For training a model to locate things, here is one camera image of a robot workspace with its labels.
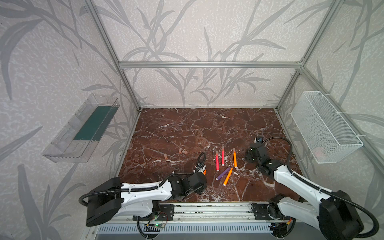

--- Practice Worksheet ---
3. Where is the thick pink marker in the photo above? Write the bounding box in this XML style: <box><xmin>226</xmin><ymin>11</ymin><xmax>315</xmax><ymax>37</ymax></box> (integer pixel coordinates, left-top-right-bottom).
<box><xmin>215</xmin><ymin>151</ymin><xmax>220</xmax><ymax>172</ymax></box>

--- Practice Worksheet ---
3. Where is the thin pink pen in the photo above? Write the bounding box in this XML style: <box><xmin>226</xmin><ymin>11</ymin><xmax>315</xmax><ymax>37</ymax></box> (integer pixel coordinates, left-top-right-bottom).
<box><xmin>221</xmin><ymin>146</ymin><xmax>225</xmax><ymax>166</ymax></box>

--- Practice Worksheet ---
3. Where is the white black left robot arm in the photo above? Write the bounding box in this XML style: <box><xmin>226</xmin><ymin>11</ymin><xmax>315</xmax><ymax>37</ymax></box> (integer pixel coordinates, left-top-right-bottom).
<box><xmin>79</xmin><ymin>172</ymin><xmax>207</xmax><ymax>227</ymax></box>

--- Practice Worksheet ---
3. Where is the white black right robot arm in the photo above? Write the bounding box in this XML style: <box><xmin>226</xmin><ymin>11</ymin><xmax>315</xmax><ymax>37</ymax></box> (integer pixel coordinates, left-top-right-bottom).
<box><xmin>246</xmin><ymin>142</ymin><xmax>364</xmax><ymax>240</ymax></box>

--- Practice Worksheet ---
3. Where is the purple marker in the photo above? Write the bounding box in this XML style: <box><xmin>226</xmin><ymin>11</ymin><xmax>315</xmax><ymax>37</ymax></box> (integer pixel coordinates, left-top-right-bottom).
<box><xmin>216</xmin><ymin>168</ymin><xmax>232</xmax><ymax>181</ymax></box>

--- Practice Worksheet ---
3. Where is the horizontal aluminium crossbar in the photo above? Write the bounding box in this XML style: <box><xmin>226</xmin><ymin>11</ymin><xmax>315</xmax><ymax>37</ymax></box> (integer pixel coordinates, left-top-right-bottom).
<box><xmin>119</xmin><ymin>62</ymin><xmax>302</xmax><ymax>69</ymax></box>

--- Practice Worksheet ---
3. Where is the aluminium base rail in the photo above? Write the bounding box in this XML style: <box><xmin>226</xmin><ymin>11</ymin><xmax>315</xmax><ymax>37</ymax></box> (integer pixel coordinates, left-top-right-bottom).
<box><xmin>102</xmin><ymin>198</ymin><xmax>320</xmax><ymax>225</ymax></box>

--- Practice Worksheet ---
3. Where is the white wire mesh basket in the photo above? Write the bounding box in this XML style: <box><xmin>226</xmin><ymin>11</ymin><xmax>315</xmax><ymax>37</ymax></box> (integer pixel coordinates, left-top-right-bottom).
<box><xmin>291</xmin><ymin>91</ymin><xmax>364</xmax><ymax>164</ymax></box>

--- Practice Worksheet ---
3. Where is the black corrugated right cable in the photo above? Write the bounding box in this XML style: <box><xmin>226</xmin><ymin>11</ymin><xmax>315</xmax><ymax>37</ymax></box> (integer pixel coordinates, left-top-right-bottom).
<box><xmin>262</xmin><ymin>137</ymin><xmax>380</xmax><ymax>239</ymax></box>

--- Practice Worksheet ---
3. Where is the black corrugated cable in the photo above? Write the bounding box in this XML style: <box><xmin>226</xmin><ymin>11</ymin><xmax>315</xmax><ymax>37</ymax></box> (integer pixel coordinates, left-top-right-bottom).
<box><xmin>78</xmin><ymin>151</ymin><xmax>208</xmax><ymax>208</ymax></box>
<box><xmin>262</xmin><ymin>137</ymin><xmax>380</xmax><ymax>239</ymax></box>

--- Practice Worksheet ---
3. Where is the black corrugated left cable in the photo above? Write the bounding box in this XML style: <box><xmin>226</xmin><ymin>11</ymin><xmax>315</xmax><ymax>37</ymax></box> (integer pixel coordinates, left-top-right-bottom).
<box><xmin>78</xmin><ymin>151</ymin><xmax>208</xmax><ymax>208</ymax></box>

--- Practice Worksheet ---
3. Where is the clear plastic wall tray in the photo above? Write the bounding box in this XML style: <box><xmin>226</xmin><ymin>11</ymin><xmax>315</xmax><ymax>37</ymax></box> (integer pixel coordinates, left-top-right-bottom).
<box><xmin>42</xmin><ymin>94</ymin><xmax>120</xmax><ymax>163</ymax></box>

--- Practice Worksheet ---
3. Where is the aluminium frame post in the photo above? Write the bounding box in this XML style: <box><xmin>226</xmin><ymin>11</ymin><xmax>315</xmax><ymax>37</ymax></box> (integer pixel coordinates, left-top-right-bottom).
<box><xmin>85</xmin><ymin>0</ymin><xmax>141</xmax><ymax>112</ymax></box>

